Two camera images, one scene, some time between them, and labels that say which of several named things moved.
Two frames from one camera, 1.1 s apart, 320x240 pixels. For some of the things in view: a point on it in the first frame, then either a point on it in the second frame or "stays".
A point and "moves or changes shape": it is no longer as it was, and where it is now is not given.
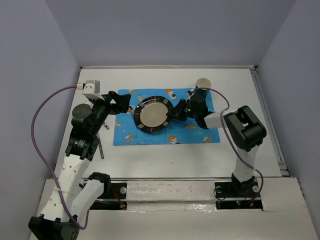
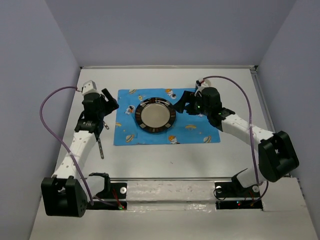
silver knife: (101, 149) stays
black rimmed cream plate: (150, 114) stays
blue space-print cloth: (214, 99) moves or changes shape
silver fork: (106, 125) stays
